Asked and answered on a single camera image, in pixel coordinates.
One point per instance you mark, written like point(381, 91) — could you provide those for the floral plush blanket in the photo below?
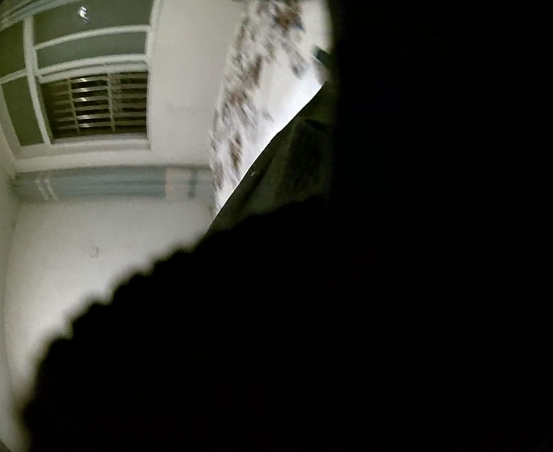
point(271, 72)

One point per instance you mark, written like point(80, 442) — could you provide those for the window with metal grille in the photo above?
point(77, 77)

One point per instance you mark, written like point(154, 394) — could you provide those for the black small garment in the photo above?
point(389, 287)

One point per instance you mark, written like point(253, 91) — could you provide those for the grey-green striped curtain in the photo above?
point(170, 183)

